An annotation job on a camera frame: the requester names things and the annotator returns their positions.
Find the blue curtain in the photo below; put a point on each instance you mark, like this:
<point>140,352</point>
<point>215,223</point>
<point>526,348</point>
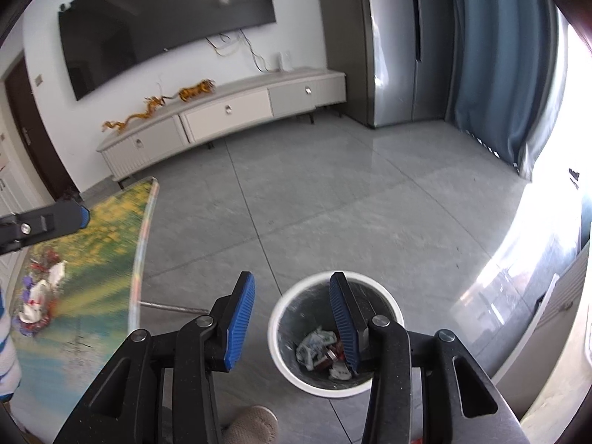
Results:
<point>499,64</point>

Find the small white camera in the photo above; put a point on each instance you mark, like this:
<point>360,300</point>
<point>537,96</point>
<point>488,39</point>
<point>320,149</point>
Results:
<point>65,7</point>

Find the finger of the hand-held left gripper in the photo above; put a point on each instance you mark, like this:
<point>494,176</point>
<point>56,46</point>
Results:
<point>55,222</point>

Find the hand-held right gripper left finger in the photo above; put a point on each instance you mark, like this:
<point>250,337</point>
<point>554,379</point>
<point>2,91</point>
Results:
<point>240,319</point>

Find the beige slipper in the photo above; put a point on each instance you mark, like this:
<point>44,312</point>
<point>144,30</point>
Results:
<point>252,425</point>

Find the dark brown door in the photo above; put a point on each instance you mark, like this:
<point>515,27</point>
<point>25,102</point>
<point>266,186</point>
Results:
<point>32,120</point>

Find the wall-mounted black television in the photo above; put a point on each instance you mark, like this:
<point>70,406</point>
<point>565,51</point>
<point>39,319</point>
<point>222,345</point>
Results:
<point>162,18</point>

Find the large red white wrapper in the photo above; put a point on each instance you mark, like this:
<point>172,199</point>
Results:
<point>44,289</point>

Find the golden tiger figurine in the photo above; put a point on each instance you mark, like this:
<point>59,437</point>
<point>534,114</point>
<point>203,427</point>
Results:
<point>196,91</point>

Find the white plastic bag green print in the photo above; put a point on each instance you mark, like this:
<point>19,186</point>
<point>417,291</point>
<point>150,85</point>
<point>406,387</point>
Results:
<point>314,347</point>

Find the metal table leg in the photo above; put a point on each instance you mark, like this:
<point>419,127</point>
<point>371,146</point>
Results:
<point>175,307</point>

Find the small purple wrapper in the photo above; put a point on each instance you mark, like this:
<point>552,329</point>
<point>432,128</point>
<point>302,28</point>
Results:
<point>27,282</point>

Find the wall switch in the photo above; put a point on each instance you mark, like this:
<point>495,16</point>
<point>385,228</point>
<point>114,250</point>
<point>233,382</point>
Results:
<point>39,79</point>

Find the white router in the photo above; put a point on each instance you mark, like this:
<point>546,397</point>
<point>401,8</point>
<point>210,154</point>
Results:
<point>284,61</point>

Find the white trash bin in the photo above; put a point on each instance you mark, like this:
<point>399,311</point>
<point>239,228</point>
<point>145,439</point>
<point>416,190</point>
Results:
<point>296,305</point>

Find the grey refrigerator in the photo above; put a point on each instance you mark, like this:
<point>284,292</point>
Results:
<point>393,46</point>

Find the golden dragon figurine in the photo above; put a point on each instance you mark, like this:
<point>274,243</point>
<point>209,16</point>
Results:
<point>138,115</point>

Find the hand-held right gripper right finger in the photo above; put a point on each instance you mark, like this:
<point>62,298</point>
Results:
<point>344,319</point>

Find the beige television cabinet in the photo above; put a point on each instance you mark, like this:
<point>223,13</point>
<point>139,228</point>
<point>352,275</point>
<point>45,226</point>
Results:
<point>226,111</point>

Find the dark red snack packet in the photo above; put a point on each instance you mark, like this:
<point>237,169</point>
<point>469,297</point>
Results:
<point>334,351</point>

